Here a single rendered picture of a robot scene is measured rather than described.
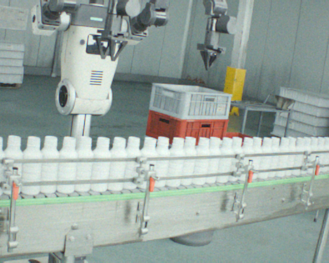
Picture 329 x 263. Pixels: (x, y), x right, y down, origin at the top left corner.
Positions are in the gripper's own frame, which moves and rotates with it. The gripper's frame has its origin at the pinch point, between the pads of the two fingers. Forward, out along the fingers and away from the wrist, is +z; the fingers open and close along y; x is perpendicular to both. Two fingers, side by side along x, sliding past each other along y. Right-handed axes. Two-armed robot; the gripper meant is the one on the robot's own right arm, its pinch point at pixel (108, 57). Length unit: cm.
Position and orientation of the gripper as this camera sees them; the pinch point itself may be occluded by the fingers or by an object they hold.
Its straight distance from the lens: 168.3
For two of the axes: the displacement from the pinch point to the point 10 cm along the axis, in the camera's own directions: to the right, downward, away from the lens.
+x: 7.8, 0.1, 6.3
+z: -1.4, 9.8, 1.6
